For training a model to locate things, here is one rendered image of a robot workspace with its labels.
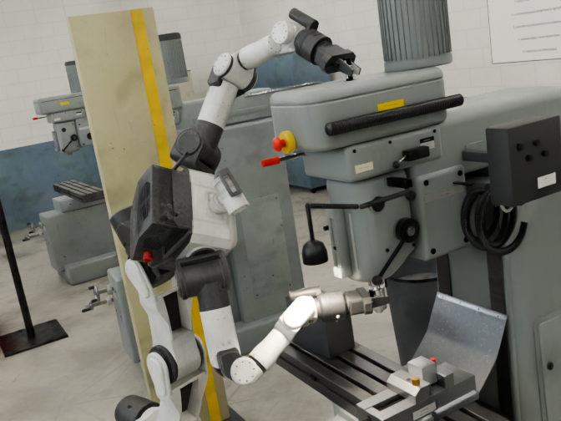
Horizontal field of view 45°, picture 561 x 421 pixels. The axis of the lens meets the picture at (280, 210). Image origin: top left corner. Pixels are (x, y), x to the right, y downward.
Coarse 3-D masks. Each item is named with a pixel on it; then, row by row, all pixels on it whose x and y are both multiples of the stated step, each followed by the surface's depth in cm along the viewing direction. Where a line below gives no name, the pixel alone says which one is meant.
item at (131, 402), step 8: (120, 400) 271; (128, 400) 268; (136, 400) 266; (144, 400) 266; (120, 408) 267; (128, 408) 264; (136, 408) 262; (144, 408) 262; (120, 416) 265; (128, 416) 262; (136, 416) 259
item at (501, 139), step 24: (528, 120) 177; (552, 120) 178; (504, 144) 172; (528, 144) 175; (552, 144) 179; (504, 168) 174; (528, 168) 176; (552, 168) 180; (504, 192) 177; (528, 192) 177; (552, 192) 182
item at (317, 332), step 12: (288, 300) 247; (312, 324) 238; (324, 324) 232; (336, 324) 235; (348, 324) 238; (300, 336) 247; (312, 336) 240; (324, 336) 234; (336, 336) 236; (348, 336) 239; (312, 348) 242; (324, 348) 236; (336, 348) 236; (348, 348) 240
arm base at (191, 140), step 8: (192, 128) 209; (184, 136) 208; (192, 136) 208; (200, 136) 207; (176, 144) 209; (184, 144) 208; (192, 144) 207; (200, 144) 207; (176, 152) 209; (184, 152) 207; (192, 152) 206; (200, 152) 207; (176, 160) 210; (184, 160) 208; (192, 160) 206; (216, 160) 218; (184, 168) 216; (192, 168) 210; (200, 168) 210; (208, 168) 214; (216, 168) 219
